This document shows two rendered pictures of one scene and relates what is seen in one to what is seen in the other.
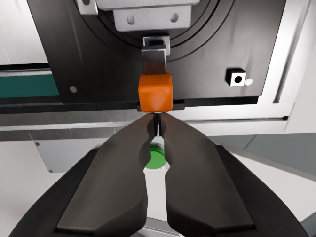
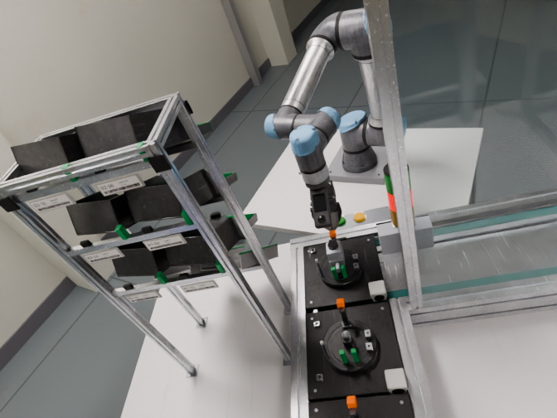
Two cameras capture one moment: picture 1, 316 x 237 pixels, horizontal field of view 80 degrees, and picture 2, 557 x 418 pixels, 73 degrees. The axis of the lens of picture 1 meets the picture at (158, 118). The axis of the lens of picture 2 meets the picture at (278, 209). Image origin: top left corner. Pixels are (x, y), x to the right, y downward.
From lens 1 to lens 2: 106 cm
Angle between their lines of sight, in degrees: 23
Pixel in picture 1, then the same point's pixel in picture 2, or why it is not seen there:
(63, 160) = (379, 212)
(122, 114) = (352, 235)
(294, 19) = (299, 269)
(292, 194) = (263, 214)
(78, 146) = (371, 220)
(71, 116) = (372, 231)
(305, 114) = not seen: hidden behind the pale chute
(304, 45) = (293, 264)
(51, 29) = (372, 255)
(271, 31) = (306, 264)
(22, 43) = (397, 256)
